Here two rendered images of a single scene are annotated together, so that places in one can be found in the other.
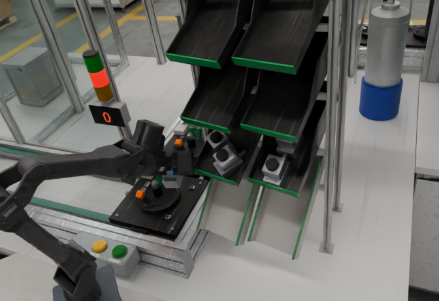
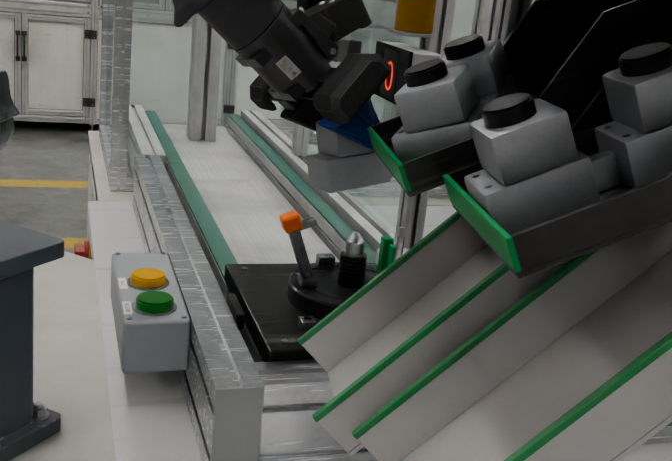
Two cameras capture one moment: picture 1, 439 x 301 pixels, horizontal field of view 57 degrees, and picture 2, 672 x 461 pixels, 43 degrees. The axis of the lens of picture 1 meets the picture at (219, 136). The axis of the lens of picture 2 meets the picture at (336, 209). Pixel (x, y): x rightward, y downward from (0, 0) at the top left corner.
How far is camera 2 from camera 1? 0.71 m
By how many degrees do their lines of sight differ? 43
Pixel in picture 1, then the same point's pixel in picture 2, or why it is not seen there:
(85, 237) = (156, 261)
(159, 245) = (226, 351)
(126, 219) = (246, 281)
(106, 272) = (36, 242)
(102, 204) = not seen: hidden behind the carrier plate
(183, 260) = (220, 408)
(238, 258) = not seen: outside the picture
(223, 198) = (422, 316)
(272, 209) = (502, 407)
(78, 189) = (276, 239)
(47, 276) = (65, 304)
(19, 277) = (43, 280)
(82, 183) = not seen: hidden behind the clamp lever
